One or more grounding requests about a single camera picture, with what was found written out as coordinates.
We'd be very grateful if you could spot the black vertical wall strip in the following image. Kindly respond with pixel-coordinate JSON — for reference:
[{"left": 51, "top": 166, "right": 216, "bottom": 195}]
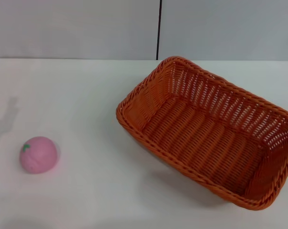
[{"left": 155, "top": 0, "right": 163, "bottom": 61}]

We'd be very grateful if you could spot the pink peach toy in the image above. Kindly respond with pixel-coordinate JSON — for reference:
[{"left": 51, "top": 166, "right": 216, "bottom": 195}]
[{"left": 19, "top": 136, "right": 62, "bottom": 176}]

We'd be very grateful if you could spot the orange woven plastic basket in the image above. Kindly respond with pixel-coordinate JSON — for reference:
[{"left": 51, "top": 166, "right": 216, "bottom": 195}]
[{"left": 115, "top": 56, "right": 288, "bottom": 211}]

